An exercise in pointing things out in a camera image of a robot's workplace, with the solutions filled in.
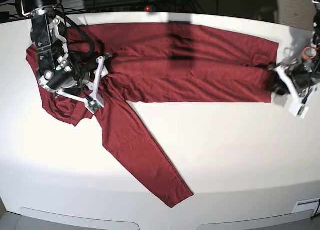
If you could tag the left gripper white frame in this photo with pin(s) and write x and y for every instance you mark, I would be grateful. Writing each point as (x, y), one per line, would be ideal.
(300, 80)

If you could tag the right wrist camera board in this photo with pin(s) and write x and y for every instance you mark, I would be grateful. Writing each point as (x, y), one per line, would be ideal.
(92, 106)

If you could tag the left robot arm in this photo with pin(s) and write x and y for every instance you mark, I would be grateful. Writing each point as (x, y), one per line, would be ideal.
(311, 52)

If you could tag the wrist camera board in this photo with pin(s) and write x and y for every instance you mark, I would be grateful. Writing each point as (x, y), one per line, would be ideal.
(92, 106)
(303, 111)

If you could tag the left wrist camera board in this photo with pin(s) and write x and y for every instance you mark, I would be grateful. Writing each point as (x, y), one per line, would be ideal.
(303, 111)

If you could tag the white label plate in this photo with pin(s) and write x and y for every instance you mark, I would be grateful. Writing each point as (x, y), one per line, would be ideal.
(305, 205)

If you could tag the power strip with red light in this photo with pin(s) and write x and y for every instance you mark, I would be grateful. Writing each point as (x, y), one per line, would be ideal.
(131, 8)

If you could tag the dark red long-sleeve shirt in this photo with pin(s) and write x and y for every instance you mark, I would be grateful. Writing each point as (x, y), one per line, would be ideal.
(172, 62)

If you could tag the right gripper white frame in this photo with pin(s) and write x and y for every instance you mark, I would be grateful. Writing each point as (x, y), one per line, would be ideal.
(89, 86)

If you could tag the grey right table tray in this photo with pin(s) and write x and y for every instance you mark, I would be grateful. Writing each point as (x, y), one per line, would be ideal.
(260, 223)

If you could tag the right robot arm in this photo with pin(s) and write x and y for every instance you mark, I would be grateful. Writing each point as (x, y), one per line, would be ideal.
(61, 71)

